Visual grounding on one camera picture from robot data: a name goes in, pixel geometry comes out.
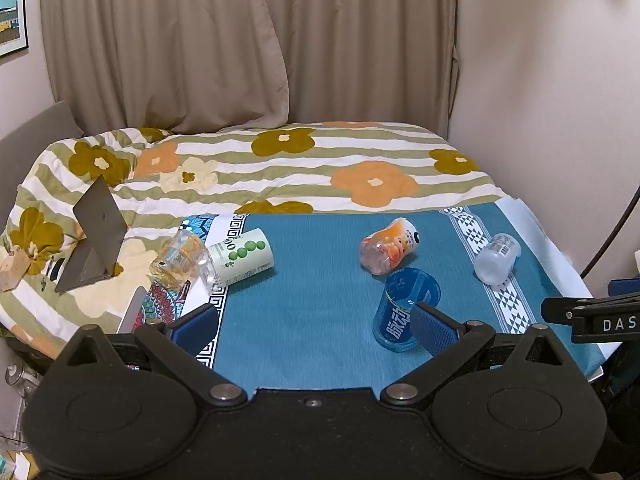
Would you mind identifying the silver flat card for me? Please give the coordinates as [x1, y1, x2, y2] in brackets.
[117, 286, 149, 334]

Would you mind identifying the grey laptop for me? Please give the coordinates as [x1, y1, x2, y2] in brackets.
[54, 175, 129, 294]

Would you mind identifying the black cable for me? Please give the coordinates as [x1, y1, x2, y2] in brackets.
[580, 192, 640, 277]

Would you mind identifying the framed wall picture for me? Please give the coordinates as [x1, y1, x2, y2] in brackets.
[0, 0, 30, 59]

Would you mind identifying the clear cup with orange print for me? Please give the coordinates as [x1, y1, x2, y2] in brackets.
[360, 217, 421, 276]

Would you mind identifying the beige curtain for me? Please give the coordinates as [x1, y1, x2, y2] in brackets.
[40, 0, 462, 137]

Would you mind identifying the clear cup with yellow print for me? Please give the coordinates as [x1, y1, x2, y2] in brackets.
[149, 231, 221, 292]

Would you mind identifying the blue plastic cup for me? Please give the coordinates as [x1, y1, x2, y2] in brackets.
[374, 267, 442, 351]

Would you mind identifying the frosted white plastic cup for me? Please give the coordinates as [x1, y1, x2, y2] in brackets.
[473, 233, 522, 286]

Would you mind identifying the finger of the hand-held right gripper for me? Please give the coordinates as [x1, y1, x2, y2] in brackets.
[542, 296, 606, 324]

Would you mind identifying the floral striped blanket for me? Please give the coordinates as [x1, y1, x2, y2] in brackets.
[0, 121, 507, 361]

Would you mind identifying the blue woven mat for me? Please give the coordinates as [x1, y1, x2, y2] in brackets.
[210, 204, 609, 392]

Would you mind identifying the green dotted white can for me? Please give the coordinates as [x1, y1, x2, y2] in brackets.
[206, 228, 276, 289]

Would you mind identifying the colourful mandala cloth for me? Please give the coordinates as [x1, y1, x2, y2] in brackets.
[134, 212, 251, 372]

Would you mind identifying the clear glass item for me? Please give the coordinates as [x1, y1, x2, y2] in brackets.
[4, 362, 42, 453]

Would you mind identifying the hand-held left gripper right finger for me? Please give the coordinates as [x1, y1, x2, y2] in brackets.
[381, 302, 585, 407]

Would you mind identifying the grey headboard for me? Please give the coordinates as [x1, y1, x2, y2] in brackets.
[0, 100, 86, 213]

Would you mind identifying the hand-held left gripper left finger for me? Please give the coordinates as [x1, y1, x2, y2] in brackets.
[66, 304, 249, 407]

